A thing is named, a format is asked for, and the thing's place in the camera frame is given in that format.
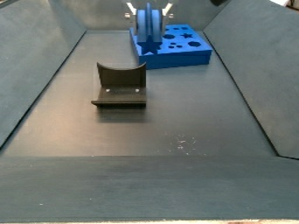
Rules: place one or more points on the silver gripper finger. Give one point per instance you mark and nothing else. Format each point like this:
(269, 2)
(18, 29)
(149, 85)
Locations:
(132, 10)
(165, 9)

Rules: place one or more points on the blue star prism object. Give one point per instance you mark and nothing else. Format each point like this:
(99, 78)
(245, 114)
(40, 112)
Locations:
(148, 29)

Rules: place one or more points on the blue shape sorter block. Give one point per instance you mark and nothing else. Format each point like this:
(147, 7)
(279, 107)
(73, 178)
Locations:
(183, 49)

